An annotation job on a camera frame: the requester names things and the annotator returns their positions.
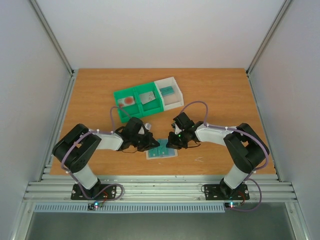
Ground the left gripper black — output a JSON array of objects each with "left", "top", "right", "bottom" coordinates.
[{"left": 131, "top": 132, "right": 160, "bottom": 152}]

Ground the teal card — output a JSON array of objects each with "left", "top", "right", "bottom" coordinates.
[
  {"left": 146, "top": 139, "right": 169, "bottom": 159},
  {"left": 159, "top": 86, "right": 175, "bottom": 97}
]

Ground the beige card holder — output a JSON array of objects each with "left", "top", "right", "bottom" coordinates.
[{"left": 146, "top": 148, "right": 178, "bottom": 160}]

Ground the white card magnetic stripe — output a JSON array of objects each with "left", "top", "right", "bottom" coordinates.
[{"left": 139, "top": 92, "right": 156, "bottom": 105}]

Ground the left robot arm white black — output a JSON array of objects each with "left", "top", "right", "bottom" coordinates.
[{"left": 52, "top": 117, "right": 160, "bottom": 199}]

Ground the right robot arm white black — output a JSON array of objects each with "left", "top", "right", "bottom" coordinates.
[{"left": 166, "top": 112, "right": 270, "bottom": 200}]

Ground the grey card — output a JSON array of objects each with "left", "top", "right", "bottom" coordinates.
[{"left": 147, "top": 91, "right": 156, "bottom": 100}]

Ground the card with red circle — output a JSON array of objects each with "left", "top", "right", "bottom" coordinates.
[{"left": 117, "top": 96, "right": 136, "bottom": 108}]

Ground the middle green bin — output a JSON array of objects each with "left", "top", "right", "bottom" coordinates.
[{"left": 134, "top": 82, "right": 164, "bottom": 117}]

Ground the green bin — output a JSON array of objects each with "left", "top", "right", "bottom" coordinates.
[
  {"left": 113, "top": 87, "right": 143, "bottom": 123},
  {"left": 134, "top": 82, "right": 164, "bottom": 117}
]

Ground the left green bin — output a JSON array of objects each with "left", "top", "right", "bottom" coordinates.
[{"left": 113, "top": 87, "right": 143, "bottom": 123}]

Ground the white bin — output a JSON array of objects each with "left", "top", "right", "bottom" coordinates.
[{"left": 154, "top": 76, "right": 185, "bottom": 111}]

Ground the right controller board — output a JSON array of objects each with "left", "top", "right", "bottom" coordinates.
[{"left": 224, "top": 201, "right": 242, "bottom": 209}]

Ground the controller board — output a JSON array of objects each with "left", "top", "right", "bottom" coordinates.
[
  {"left": 224, "top": 201, "right": 242, "bottom": 209},
  {"left": 87, "top": 202, "right": 104, "bottom": 211}
]

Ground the left controller board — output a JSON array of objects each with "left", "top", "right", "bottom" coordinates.
[{"left": 87, "top": 202, "right": 104, "bottom": 211}]

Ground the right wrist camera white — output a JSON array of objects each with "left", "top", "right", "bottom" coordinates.
[{"left": 171, "top": 122, "right": 182, "bottom": 135}]

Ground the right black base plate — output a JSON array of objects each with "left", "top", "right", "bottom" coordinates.
[{"left": 201, "top": 184, "right": 250, "bottom": 201}]

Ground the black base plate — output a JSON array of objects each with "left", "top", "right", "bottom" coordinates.
[
  {"left": 201, "top": 184, "right": 250, "bottom": 201},
  {"left": 70, "top": 184, "right": 118, "bottom": 201}
]

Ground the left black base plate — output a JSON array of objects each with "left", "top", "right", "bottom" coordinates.
[{"left": 70, "top": 184, "right": 118, "bottom": 201}]

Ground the left aluminium corner post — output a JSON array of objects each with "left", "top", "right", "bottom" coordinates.
[{"left": 27, "top": 0, "right": 75, "bottom": 77}]

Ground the aluminium corner post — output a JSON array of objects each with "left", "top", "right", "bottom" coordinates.
[
  {"left": 27, "top": 0, "right": 75, "bottom": 77},
  {"left": 245, "top": 0, "right": 294, "bottom": 76}
]

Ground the aluminium rail frame front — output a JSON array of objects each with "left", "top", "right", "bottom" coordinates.
[{"left": 23, "top": 174, "right": 297, "bottom": 203}]

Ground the grey slotted cable duct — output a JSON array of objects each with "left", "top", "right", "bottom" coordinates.
[{"left": 33, "top": 202, "right": 225, "bottom": 214}]

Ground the right aluminium corner post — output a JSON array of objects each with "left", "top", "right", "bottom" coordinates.
[{"left": 245, "top": 0, "right": 294, "bottom": 76}]

